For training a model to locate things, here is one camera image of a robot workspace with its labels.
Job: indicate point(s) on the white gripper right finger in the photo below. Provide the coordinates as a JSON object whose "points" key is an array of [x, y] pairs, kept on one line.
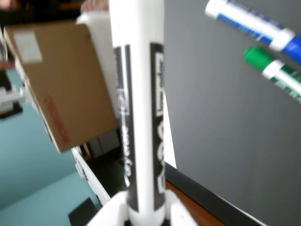
{"points": [[181, 212]]}

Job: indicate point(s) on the green dry erase marker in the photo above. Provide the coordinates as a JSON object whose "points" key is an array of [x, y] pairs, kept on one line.
{"points": [[256, 57]]}

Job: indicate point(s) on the brown cardboard box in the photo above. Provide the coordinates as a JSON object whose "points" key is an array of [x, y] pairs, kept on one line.
{"points": [[65, 82]]}

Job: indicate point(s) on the black dry erase marker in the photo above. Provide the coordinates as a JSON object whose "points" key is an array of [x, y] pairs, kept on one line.
{"points": [[141, 117]]}

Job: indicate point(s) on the blue dry erase marker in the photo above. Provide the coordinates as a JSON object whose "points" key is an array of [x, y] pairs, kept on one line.
{"points": [[247, 23]]}

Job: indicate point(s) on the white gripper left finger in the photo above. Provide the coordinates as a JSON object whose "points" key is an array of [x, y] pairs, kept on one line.
{"points": [[110, 212]]}

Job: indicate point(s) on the dark grey mat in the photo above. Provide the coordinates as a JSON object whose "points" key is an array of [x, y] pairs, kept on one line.
{"points": [[223, 129]]}

